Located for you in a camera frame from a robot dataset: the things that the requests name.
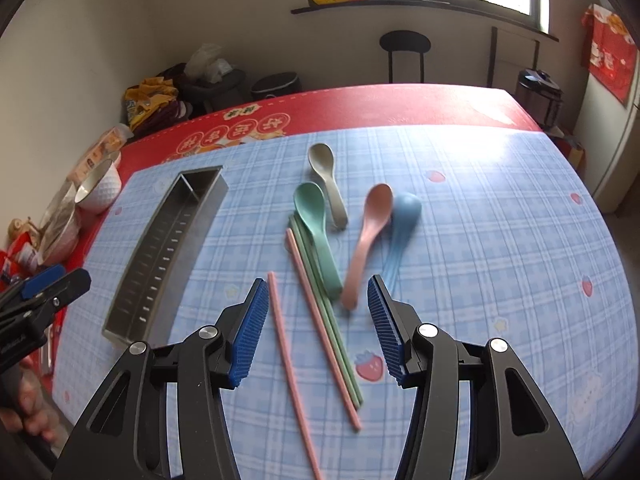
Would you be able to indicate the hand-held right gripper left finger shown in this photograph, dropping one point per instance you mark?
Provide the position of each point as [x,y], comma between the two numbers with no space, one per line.
[247,332]

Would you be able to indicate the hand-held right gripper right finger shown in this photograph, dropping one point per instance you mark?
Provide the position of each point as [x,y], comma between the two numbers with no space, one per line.
[385,330]

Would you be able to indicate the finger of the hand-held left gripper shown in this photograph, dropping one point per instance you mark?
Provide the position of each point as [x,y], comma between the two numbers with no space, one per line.
[42,280]
[65,290]

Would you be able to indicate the pink chopstick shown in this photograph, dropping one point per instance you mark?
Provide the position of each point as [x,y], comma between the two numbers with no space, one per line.
[282,340]
[320,325]

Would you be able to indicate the green chopstick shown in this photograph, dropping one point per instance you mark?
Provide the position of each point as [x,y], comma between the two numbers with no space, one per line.
[348,360]

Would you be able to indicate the pastel chopsticks bundle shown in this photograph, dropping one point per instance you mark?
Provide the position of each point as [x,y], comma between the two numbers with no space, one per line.
[342,362]

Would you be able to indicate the metal utensil tray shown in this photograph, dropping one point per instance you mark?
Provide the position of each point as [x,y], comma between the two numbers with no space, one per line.
[150,280]

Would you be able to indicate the blue spoon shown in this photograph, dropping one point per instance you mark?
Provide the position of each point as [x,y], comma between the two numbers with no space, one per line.
[406,215]

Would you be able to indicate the pink spoon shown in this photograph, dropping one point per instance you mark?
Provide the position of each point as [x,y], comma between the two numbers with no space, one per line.
[377,205]

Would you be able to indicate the green spoon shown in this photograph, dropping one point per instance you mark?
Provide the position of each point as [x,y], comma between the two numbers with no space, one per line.
[310,205]

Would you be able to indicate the grey spoon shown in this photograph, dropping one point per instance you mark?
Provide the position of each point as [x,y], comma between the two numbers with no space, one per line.
[322,160]

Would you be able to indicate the person's left hand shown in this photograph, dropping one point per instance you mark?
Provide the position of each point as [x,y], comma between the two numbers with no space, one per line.
[35,420]

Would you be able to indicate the red snack packet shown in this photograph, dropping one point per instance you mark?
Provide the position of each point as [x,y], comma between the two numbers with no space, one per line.
[17,260]

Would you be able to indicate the plastic-wrapped bowl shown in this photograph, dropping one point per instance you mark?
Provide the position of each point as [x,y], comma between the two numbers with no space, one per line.
[57,242]
[60,202]

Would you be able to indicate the white bowl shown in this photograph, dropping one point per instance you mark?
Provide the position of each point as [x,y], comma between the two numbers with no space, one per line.
[102,190]

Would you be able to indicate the blue plaid table mat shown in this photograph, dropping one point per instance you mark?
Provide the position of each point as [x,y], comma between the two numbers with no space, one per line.
[500,260]

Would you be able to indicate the orange tissue pack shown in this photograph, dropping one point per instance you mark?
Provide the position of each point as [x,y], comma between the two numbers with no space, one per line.
[100,147]

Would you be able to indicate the yellow clothes pile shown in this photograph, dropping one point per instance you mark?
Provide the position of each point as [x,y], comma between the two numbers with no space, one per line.
[150,100]

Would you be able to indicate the purple cloth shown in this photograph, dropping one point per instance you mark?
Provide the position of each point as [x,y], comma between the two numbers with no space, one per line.
[180,110]

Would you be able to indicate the black stool with bags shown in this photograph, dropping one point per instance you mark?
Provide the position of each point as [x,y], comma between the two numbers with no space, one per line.
[220,92]

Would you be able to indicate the black bin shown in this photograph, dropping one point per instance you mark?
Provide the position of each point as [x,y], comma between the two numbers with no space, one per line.
[275,87]

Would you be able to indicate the cardboard box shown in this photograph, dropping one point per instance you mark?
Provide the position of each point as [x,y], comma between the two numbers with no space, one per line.
[567,147]

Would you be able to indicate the clear plastic bags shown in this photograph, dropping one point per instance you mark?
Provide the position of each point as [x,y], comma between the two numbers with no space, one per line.
[207,62]

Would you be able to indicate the black pressure cooker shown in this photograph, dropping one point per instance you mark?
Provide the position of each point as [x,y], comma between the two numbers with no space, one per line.
[537,90]

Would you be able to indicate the white fridge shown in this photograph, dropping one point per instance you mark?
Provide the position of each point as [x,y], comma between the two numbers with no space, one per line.
[620,160]

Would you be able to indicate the black round stool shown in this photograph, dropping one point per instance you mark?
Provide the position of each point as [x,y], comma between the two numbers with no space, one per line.
[405,40]

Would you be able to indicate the red printed cloth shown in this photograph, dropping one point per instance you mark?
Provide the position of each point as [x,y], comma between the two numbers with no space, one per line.
[607,60]

